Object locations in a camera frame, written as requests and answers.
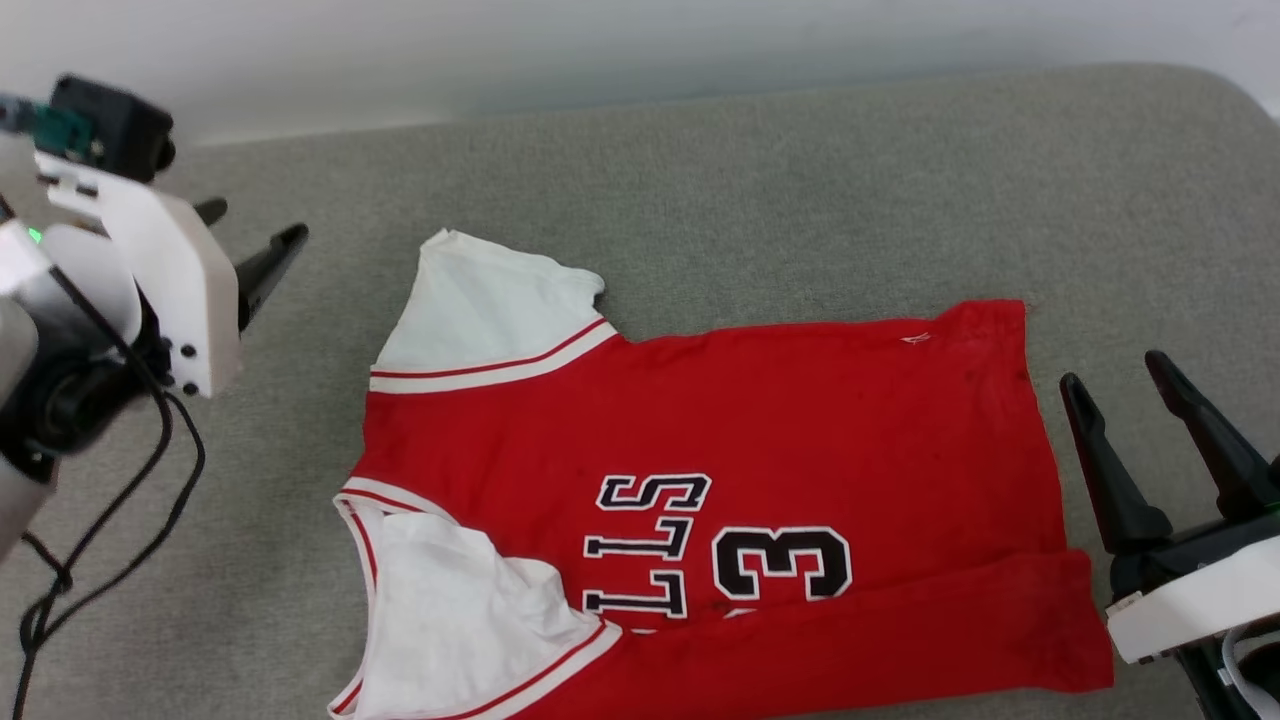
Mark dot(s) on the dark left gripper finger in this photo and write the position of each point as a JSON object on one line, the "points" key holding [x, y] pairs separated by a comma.
{"points": [[268, 265], [212, 211]]}

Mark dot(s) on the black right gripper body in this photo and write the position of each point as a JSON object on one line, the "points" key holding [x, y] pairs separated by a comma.
{"points": [[1200, 555]]}

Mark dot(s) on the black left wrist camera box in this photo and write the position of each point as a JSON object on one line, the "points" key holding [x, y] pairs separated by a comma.
{"points": [[115, 125]]}

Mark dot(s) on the teal left camera connector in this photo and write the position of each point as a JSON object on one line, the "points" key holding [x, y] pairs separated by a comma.
{"points": [[55, 128]]}

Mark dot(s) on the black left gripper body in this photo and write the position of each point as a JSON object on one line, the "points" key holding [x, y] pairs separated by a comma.
{"points": [[90, 330]]}

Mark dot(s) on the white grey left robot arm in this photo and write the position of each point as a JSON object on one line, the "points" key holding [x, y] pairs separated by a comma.
{"points": [[15, 510]]}

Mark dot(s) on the white camera bracket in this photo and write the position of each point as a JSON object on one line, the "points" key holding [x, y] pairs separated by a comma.
{"points": [[170, 270], [1190, 610]]}

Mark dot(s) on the red and white basketball jersey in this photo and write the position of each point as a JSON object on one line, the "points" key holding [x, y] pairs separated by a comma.
{"points": [[760, 420]]}

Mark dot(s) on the white right camera bracket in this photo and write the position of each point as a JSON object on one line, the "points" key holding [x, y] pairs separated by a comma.
{"points": [[1190, 610]]}

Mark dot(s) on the white left camera bracket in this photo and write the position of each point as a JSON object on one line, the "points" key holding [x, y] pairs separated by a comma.
{"points": [[170, 270]]}

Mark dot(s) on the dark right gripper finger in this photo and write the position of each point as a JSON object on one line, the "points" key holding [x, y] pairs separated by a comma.
{"points": [[1215, 440], [1110, 470]]}

